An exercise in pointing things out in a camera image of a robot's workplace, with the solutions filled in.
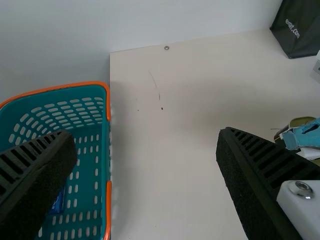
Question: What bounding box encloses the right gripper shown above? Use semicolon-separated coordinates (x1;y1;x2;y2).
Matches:
281;117;320;161

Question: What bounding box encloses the blue pack with white print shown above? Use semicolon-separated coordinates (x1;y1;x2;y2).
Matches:
48;186;66;215

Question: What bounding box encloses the dark grey bag with straps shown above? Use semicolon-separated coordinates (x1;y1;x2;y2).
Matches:
269;0;320;60

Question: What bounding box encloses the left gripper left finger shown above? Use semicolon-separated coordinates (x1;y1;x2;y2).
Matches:
0;129;78;240

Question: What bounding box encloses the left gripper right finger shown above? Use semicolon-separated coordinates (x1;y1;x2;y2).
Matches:
216;126;320;240

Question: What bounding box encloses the teal shopping basket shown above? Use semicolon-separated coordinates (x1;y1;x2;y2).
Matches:
0;80;113;240

